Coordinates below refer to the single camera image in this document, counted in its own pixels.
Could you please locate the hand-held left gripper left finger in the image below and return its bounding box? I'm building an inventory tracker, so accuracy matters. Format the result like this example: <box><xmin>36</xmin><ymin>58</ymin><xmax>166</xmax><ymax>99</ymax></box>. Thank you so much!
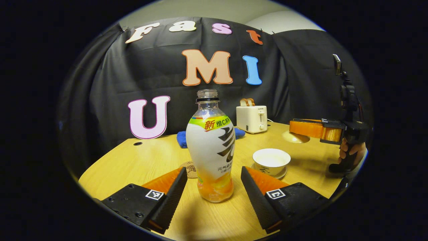
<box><xmin>95</xmin><ymin>167</ymin><xmax>188</xmax><ymax>235</ymax></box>

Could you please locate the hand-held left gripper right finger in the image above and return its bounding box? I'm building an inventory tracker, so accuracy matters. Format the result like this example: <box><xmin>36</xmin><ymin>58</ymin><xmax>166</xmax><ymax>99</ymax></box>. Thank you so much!
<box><xmin>241</xmin><ymin>166</ymin><xmax>330</xmax><ymax>234</ymax></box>

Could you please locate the cream teacup lid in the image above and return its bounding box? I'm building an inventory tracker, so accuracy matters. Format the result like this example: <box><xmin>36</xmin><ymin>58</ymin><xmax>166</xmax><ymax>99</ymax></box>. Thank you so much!
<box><xmin>283</xmin><ymin>131</ymin><xmax>310</xmax><ymax>144</ymax></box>

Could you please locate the round wooden coaster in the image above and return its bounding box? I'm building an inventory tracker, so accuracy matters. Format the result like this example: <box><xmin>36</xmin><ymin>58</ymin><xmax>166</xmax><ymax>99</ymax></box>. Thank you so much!
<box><xmin>181</xmin><ymin>161</ymin><xmax>198</xmax><ymax>179</ymax></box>

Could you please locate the cream ceramic teacup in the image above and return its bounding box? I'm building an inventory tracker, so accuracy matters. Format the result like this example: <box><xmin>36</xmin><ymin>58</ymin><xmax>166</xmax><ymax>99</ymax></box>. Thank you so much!
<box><xmin>252</xmin><ymin>148</ymin><xmax>291</xmax><ymax>176</ymax></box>

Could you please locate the clear water bottle white label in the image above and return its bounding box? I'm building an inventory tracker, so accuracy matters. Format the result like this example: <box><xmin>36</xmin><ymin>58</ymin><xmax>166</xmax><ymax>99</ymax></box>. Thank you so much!
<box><xmin>186</xmin><ymin>89</ymin><xmax>235</xmax><ymax>203</ymax></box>

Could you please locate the cream ceramic saucer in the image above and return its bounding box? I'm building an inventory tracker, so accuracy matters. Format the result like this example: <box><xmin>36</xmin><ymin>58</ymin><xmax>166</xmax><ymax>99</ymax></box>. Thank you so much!
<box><xmin>250</xmin><ymin>163</ymin><xmax>287</xmax><ymax>180</ymax></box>

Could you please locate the cream toaster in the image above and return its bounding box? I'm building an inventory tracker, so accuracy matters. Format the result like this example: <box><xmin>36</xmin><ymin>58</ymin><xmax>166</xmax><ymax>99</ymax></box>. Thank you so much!
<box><xmin>236</xmin><ymin>105</ymin><xmax>268</xmax><ymax>134</ymax></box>

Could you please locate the blue towel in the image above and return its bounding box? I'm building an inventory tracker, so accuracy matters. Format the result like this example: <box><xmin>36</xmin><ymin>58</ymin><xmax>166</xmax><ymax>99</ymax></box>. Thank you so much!
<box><xmin>177</xmin><ymin>128</ymin><xmax>245</xmax><ymax>149</ymax></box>

